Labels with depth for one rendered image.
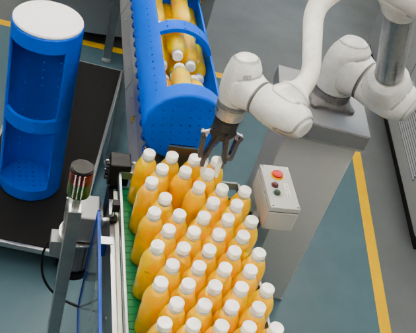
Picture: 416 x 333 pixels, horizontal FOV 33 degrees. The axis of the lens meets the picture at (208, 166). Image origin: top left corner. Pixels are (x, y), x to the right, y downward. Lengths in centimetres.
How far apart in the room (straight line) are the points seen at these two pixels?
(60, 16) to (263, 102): 125
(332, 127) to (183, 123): 62
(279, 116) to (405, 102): 83
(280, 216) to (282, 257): 101
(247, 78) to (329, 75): 82
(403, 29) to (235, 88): 62
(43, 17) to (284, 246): 141
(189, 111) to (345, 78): 66
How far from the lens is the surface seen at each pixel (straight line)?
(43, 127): 308
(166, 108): 235
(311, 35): 208
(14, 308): 317
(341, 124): 275
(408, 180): 426
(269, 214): 224
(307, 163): 288
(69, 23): 293
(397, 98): 264
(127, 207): 235
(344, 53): 270
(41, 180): 347
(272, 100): 193
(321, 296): 358
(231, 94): 199
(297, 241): 318
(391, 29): 234
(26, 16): 292
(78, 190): 194
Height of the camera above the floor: 254
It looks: 39 degrees down
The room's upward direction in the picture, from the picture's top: 18 degrees clockwise
